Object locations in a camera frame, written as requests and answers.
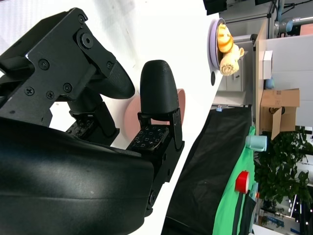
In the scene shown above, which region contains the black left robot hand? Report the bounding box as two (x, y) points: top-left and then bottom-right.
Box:
(202, 0), (228, 16)

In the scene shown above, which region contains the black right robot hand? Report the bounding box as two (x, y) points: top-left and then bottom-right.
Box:
(0, 7), (185, 235)

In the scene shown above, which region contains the orange striped croissant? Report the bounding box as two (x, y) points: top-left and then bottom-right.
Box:
(217, 23), (236, 54)

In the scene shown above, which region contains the lavender plate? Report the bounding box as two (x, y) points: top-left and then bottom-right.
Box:
(207, 18), (225, 70)

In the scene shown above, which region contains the beige rolled bread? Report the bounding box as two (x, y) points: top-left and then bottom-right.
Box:
(219, 45), (245, 76)

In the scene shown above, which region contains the small white box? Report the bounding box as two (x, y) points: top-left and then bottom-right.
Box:
(263, 50), (274, 80)

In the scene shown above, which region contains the white drawer cabinet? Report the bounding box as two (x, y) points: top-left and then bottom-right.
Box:
(215, 50), (247, 93)

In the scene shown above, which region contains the light wooden desk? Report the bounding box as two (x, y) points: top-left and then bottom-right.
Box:
(253, 18), (269, 135)

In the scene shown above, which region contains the brown cardboard box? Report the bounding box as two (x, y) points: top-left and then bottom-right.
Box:
(260, 88), (301, 141)

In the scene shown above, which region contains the light blue mug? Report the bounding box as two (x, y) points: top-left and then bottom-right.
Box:
(245, 134), (269, 153)

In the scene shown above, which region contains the black backdrop cloth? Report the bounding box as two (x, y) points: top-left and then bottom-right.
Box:
(160, 104), (253, 235)

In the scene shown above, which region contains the green cloth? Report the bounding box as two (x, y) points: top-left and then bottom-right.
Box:
(212, 126), (257, 235)

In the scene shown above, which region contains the green leafy plant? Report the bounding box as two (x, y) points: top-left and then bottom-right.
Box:
(253, 126), (313, 211)

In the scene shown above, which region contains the red tape roll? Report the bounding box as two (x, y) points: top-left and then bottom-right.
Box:
(235, 170), (250, 194)

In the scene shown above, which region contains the teal container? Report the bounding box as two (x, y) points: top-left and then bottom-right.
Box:
(250, 182), (260, 199)

